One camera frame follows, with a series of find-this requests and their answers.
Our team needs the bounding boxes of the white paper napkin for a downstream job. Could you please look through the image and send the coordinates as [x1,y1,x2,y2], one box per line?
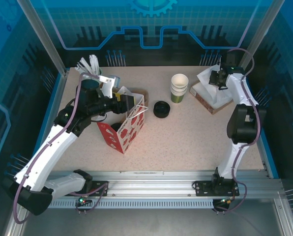
[197,62,223,87]

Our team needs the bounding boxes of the white red paper gift bag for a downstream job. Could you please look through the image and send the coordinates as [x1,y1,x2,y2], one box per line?
[96,86,149,155]

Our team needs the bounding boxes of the stack of white napkins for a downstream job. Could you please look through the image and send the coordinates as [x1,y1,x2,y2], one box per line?
[191,82,233,109]

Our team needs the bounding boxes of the white napkins on brown paper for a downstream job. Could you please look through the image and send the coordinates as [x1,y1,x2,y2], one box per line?
[189,82,235,115]

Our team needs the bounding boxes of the stack of green paper cups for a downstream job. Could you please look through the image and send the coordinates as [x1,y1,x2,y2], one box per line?
[170,73,189,103]

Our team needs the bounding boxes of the left base LED board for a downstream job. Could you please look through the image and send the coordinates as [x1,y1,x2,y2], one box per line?
[78,196,92,206]

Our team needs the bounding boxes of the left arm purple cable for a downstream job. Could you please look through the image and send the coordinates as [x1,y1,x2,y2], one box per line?
[13,73,100,225]

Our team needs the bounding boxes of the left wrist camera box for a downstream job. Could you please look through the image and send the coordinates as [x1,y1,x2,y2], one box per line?
[98,75,120,98]

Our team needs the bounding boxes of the aluminium frame post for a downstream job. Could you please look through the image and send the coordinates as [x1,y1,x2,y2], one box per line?
[16,0,70,76]
[236,0,286,76]

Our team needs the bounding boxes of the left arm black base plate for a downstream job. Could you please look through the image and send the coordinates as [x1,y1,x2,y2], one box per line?
[70,180,110,197]

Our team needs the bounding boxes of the aluminium mounting rail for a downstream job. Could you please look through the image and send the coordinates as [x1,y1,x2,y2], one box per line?
[48,169,284,197]

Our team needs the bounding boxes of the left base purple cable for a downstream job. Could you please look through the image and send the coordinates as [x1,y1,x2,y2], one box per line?
[75,183,110,214]

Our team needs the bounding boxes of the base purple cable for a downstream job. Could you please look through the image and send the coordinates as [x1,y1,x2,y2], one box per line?
[75,183,110,214]
[212,181,247,214]

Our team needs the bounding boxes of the slotted metal cable duct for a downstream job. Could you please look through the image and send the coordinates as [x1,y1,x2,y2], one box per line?
[48,199,217,209]

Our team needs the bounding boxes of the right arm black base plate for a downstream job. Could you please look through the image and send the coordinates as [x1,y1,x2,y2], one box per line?
[194,180,240,197]

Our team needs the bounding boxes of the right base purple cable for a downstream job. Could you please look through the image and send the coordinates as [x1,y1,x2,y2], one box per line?
[212,181,247,214]

